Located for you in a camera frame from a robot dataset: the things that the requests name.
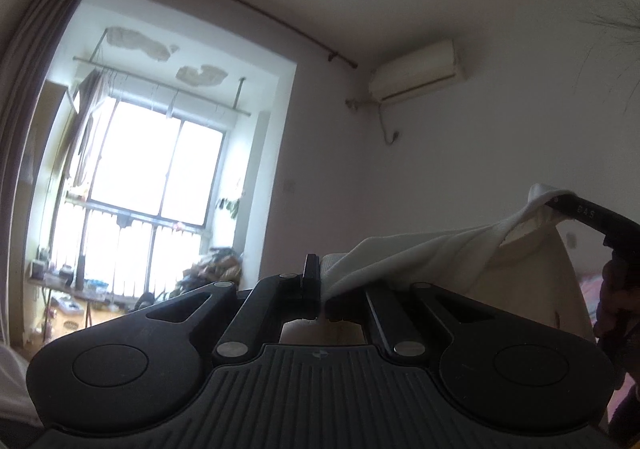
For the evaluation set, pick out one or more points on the grey curtain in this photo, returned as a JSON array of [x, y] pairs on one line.
[[24, 66]]

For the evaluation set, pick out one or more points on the person right hand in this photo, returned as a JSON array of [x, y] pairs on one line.
[[618, 310]]

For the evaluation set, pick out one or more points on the white sweatshirt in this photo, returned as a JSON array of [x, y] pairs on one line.
[[518, 264]]

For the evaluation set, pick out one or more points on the window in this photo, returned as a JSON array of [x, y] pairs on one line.
[[135, 206]]

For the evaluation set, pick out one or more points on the wall air conditioner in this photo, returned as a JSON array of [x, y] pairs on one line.
[[428, 69]]

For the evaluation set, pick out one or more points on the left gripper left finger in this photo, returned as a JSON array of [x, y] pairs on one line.
[[268, 307]]

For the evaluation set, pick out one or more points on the folding table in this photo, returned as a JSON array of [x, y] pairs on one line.
[[66, 309]]

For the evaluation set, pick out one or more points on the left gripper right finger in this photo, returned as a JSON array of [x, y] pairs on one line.
[[392, 320]]

